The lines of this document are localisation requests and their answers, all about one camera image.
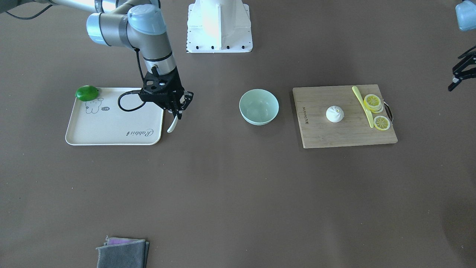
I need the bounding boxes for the white ceramic spoon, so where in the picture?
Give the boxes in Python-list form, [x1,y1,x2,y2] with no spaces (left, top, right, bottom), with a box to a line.
[167,115,180,133]

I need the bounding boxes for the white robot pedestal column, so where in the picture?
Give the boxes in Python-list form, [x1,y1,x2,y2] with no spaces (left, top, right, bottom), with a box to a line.
[186,0,253,53]

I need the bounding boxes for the grey folded cloth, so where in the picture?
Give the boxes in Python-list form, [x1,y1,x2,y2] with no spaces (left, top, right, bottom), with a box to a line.
[96,236,149,268]

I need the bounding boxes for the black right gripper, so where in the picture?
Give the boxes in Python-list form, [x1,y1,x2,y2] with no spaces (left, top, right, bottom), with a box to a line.
[139,66,194,120]

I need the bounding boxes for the yellow plastic knife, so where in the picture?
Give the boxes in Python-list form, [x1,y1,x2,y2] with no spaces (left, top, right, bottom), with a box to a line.
[352,86,374,128]

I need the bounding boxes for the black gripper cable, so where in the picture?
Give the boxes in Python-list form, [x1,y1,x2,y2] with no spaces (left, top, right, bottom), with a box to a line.
[118,48,146,112]

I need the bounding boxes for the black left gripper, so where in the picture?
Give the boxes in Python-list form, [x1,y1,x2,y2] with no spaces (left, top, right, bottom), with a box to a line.
[448,46,476,92]

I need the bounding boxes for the white steamed bun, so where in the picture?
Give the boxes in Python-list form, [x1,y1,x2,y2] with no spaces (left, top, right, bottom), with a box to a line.
[326,105,345,123]

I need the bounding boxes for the green lime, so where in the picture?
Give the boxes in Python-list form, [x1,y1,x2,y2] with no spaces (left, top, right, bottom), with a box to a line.
[75,85,99,102]

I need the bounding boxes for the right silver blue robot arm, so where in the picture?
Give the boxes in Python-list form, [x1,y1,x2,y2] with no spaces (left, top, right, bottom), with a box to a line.
[45,0,193,120]

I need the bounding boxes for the mint green bowl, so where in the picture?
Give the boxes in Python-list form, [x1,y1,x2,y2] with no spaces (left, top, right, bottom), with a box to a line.
[239,89,280,126]

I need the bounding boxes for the white rectangular tray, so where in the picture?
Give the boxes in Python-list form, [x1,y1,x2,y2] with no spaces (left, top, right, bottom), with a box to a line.
[65,87,164,146]

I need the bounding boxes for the single lemon slice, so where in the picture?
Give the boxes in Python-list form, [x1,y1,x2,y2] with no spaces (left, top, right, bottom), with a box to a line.
[373,115,391,131]

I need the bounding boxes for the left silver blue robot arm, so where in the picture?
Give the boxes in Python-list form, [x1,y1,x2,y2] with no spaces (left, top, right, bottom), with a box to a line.
[448,0,476,92]

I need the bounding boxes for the wooden cutting board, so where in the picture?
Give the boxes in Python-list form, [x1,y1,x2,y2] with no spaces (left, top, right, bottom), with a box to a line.
[292,85,398,148]

